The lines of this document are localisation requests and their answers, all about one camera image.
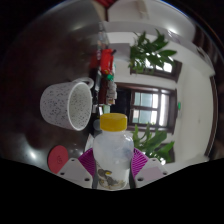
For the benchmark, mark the red carpeted staircase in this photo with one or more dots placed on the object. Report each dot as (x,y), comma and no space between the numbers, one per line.
(105,2)

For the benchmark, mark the dark-framed window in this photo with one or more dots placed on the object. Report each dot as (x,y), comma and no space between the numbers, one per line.
(166,68)

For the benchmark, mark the dark-framed glass door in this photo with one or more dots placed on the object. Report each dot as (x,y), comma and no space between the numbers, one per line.
(150,108)

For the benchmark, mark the flat round red coaster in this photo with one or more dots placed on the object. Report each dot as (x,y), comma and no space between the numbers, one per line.
(58,160)

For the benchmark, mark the green exit sign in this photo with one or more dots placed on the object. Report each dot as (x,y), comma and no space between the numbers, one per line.
(179,106)

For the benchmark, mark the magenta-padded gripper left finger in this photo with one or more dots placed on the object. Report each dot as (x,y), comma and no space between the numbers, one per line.
(74,171)

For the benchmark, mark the white speckled mug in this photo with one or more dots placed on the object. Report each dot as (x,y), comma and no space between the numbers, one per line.
(56,105)

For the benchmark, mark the small potted green plant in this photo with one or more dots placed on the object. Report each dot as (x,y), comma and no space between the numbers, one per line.
(150,51)

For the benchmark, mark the yellow-capped clear plastic bottle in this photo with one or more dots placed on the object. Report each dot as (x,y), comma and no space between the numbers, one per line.
(113,150)

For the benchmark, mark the white wall heater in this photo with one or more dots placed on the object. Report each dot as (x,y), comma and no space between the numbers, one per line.
(143,12)

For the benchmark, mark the large potted green plant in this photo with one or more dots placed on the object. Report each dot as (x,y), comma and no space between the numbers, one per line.
(153,143)

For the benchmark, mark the box of small items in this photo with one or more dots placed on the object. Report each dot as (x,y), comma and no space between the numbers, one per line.
(111,92)

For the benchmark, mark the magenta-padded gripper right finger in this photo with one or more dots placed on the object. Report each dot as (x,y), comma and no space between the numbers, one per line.
(151,171)

